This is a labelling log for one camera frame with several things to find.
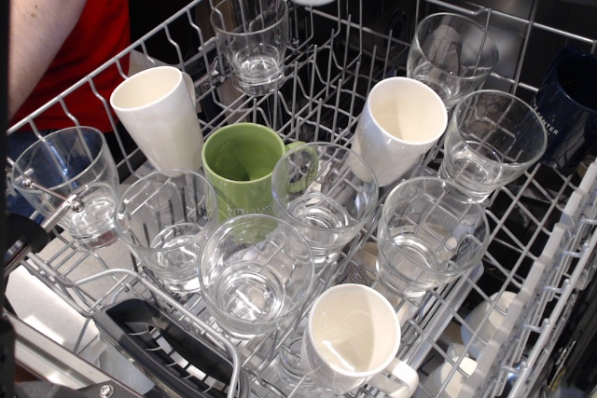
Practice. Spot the person forearm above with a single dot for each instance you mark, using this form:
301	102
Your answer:
37	31

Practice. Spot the clear glass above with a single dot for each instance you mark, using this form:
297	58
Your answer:
165	218
252	36
451	54
73	161
327	192
430	233
256	273
493	137

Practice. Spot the green ceramic mug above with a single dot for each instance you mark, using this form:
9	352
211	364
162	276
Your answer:
239	160

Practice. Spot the clear glass front centre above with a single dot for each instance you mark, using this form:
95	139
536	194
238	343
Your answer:
256	273

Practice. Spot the clear glass front left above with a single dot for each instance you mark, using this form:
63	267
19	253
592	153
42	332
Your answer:
165	218

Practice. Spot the clear glass front right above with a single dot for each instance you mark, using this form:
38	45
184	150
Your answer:
430	233

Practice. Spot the clear glass back centre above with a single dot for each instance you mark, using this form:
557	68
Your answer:
252	36

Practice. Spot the white ceramic mug front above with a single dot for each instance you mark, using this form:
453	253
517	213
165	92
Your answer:
351	339

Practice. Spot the clear glass back right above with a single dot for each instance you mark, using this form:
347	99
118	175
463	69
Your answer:
451	54

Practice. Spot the clear glass far left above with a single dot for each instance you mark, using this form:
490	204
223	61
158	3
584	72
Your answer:
73	161

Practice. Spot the red shirt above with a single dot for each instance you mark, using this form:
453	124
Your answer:
69	90

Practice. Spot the dark blue mug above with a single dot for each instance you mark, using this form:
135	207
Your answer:
566	104

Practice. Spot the grey wire dishwasher rack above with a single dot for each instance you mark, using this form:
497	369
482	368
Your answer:
543	225

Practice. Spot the black rack handle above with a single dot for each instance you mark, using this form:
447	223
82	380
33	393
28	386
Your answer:
181	364

